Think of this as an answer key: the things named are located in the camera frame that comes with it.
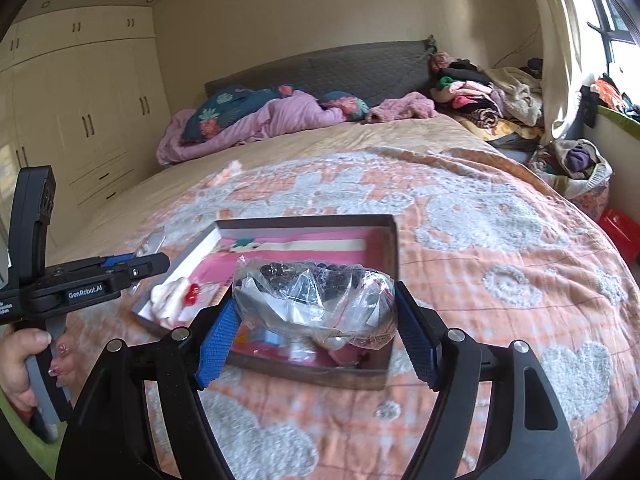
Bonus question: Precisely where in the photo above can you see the clothes on window sill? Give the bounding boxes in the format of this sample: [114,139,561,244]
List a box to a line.
[580,72,640,126]

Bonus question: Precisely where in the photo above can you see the pink fuzzy garment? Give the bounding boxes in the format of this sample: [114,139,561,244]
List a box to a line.
[367,91,438,123]

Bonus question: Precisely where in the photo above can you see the dark floral pillow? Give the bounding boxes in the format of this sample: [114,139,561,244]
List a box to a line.
[181,85,307,142]
[320,91,371,122]

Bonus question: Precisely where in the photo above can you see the clear bag of black beads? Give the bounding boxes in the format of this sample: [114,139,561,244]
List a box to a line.
[232,259,399,352]

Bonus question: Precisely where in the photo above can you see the person's left hand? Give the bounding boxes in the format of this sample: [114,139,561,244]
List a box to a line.
[0,328,75,413]

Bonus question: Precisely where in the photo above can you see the cream curtain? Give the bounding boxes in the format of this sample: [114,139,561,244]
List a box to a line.
[522,0,601,146]

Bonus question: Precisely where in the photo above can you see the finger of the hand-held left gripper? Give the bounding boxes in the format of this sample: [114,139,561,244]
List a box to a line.
[106,252,172,294]
[47,254,139,278]

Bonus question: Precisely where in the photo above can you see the pile of clothes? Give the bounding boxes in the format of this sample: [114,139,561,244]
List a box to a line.
[430,50,546,143]

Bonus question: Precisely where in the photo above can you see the red plastic crate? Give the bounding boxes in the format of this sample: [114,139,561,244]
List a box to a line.
[597,208,640,266]

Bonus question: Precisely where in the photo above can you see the cardboard box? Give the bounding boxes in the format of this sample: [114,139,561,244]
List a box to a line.
[132,214,399,392]

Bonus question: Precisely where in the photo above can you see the tan bed sheet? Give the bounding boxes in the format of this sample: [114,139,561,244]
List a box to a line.
[132,112,506,201]

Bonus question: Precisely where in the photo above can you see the clear plastic packet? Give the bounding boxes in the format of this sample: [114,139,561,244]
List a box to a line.
[135,232,166,256]

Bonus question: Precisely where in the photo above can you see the bag of clothes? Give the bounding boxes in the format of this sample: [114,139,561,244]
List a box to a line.
[530,139,613,221]

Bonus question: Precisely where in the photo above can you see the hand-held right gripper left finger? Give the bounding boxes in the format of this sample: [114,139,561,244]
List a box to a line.
[54,295,241,480]

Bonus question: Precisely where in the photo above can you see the pink blanket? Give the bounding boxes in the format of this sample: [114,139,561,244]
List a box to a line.
[156,91,351,166]

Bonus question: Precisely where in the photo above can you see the barred window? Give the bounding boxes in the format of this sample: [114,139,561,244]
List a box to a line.
[575,0,640,81]

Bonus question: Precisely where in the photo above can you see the grey padded headboard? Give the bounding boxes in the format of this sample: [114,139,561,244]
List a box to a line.
[204,37,436,111]

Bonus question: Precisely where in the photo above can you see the red earring packet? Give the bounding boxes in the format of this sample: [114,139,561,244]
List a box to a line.
[150,280,221,323]

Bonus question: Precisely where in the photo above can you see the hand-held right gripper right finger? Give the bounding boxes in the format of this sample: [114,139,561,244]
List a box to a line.
[394,281,583,480]

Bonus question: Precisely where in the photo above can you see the cream wardrobe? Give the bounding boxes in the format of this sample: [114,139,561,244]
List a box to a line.
[0,0,173,256]

